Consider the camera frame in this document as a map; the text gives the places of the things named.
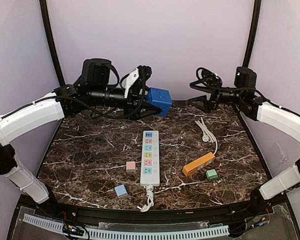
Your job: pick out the black frame post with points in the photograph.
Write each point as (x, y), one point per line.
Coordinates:
(252, 33)
(50, 41)

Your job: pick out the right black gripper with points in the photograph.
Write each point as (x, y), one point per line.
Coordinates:
(213, 95)

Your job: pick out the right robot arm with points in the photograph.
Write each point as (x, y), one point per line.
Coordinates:
(254, 105)

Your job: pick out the white multicolour power strip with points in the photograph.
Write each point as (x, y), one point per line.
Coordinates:
(150, 159)

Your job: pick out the green plug adapter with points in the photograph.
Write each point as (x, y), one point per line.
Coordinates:
(212, 175)

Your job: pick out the left black frame post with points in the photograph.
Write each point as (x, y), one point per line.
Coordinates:
(50, 41)

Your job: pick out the pink plug adapter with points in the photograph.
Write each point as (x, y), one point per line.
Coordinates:
(131, 167)

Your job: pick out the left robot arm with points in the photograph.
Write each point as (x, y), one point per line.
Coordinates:
(125, 99)

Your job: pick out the orange power strip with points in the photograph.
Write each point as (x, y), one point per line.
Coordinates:
(197, 164)

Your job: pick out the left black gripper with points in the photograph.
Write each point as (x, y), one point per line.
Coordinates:
(134, 99)

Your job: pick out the right black frame post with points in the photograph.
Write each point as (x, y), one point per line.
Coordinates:
(252, 33)

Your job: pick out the blue cube socket adapter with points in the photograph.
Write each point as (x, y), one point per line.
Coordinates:
(160, 98)

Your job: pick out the light blue plug adapter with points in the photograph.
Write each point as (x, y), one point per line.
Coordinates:
(121, 191)

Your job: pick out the light blue slotted cable duct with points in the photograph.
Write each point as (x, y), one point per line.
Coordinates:
(92, 233)

